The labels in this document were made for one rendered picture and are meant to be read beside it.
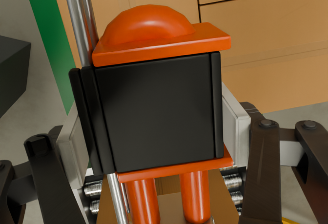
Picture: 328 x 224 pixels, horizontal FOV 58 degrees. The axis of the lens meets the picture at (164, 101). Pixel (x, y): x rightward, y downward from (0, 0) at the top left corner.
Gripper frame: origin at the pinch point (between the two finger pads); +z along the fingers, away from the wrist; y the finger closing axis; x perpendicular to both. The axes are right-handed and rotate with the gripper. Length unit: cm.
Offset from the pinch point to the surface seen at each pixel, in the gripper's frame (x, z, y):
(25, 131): -63, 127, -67
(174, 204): -9.2, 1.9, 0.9
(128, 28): 5.7, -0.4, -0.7
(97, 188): -63, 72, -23
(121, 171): -2.5, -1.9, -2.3
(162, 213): -9.2, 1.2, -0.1
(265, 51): -18, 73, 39
